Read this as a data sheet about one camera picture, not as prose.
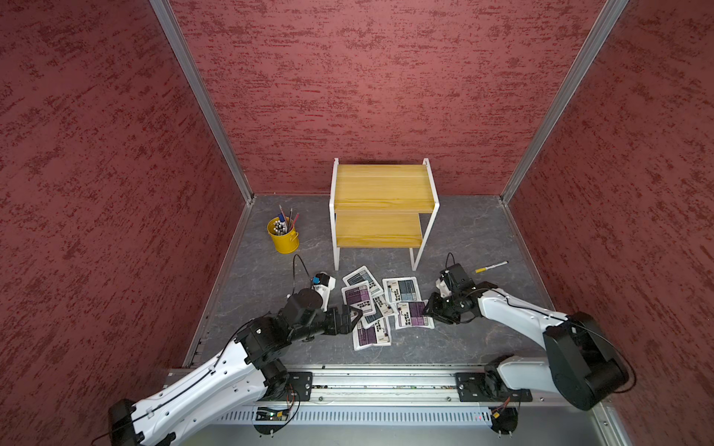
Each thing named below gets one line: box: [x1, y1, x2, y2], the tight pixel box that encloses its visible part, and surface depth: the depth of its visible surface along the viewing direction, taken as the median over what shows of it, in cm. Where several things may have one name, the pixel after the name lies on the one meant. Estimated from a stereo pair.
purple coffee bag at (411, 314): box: [395, 301, 436, 330], surface depth 87 cm
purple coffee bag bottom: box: [352, 316, 392, 352], surface depth 84 cm
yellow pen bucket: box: [266, 216, 300, 255], surface depth 100 cm
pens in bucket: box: [272, 204, 301, 237], surface depth 100 cm
